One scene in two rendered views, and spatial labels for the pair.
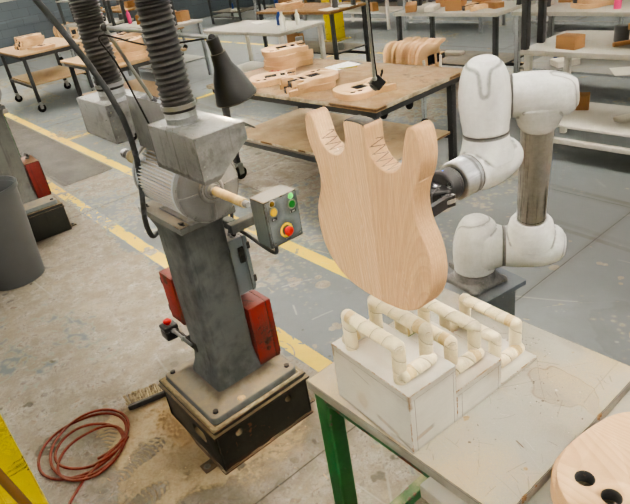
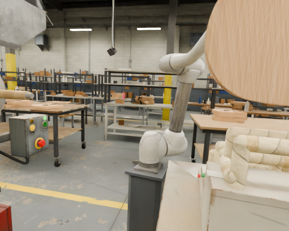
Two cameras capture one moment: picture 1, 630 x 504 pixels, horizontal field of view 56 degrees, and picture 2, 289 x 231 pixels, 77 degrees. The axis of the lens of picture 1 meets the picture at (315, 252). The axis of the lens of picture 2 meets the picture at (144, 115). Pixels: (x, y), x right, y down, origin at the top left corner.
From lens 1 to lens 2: 127 cm
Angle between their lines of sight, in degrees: 45
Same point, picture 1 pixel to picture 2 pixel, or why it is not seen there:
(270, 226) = (28, 138)
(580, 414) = not seen: outside the picture
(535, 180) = (184, 107)
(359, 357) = (261, 193)
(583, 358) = not seen: hidden behind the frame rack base
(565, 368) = not seen: hidden behind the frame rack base
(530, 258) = (177, 149)
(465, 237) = (150, 141)
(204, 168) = (0, 24)
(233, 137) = (35, 18)
